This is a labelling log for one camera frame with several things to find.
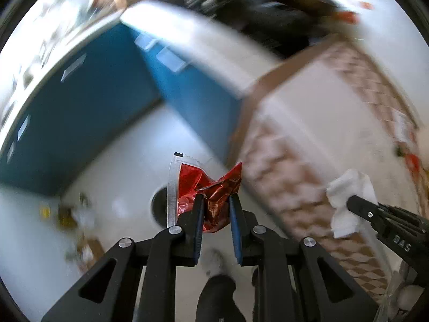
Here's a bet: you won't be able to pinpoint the blue kitchen cabinets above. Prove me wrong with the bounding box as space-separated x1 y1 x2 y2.
1 24 242 196

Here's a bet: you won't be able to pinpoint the checkered brown tablecloth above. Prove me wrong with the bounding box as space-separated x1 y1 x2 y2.
231 36 428 302

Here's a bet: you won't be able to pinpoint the brown cardboard box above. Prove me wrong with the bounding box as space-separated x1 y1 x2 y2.
76 238 105 274

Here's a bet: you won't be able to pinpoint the white round trash bin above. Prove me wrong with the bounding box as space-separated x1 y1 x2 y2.
150 186 167 228

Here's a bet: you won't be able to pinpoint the person's left grey shoe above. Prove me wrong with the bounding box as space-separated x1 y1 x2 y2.
201 248 229 278

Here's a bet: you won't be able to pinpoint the black stove top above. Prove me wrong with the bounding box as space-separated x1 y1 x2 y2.
160 0 358 59

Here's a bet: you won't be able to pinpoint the white tissue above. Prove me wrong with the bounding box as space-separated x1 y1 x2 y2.
326 168 379 239

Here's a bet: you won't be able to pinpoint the yellow-capped oil bottle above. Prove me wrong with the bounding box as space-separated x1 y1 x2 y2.
40 205 78 230

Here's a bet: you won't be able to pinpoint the person's black trouser leg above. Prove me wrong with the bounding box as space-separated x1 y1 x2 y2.
196 275 246 322

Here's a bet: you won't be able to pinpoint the red foil snack wrapper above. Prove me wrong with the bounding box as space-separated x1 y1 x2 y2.
167 152 242 233

